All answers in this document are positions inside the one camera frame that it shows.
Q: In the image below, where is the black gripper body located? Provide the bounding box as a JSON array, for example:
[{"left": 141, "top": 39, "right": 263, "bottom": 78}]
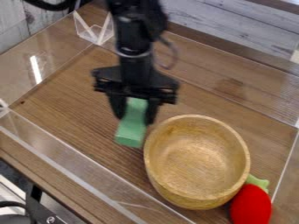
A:
[{"left": 91, "top": 52, "right": 179, "bottom": 104}]

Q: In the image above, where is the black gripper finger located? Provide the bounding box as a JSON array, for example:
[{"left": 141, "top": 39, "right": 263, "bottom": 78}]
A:
[
  {"left": 108, "top": 94, "right": 127, "bottom": 119},
  {"left": 144, "top": 98, "right": 161, "bottom": 125}
]

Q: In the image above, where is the green foam block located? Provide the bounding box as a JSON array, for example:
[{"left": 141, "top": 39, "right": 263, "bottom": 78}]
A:
[{"left": 115, "top": 98, "right": 147, "bottom": 148}]

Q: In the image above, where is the brown wooden bowl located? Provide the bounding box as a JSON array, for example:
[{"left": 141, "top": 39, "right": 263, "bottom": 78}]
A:
[{"left": 144, "top": 115, "right": 251, "bottom": 210}]

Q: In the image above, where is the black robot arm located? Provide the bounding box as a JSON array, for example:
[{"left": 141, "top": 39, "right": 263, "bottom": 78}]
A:
[{"left": 91, "top": 0, "right": 180, "bottom": 125}]

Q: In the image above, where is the red plush strawberry toy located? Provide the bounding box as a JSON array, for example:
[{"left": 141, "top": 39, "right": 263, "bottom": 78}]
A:
[{"left": 229, "top": 174, "right": 272, "bottom": 224}]

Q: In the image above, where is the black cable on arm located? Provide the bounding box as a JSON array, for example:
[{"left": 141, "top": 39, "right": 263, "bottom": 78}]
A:
[{"left": 153, "top": 36, "right": 180, "bottom": 71}]

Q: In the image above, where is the clear acrylic corner bracket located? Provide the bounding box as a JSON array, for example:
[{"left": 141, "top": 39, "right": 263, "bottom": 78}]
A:
[{"left": 72, "top": 11, "right": 115, "bottom": 46}]

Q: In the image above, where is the clear acrylic enclosure wall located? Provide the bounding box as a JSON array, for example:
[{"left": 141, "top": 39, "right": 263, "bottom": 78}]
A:
[{"left": 0, "top": 100, "right": 195, "bottom": 224}]

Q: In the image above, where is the black table clamp bracket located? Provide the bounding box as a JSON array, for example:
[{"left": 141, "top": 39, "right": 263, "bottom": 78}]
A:
[{"left": 0, "top": 185, "right": 68, "bottom": 224}]

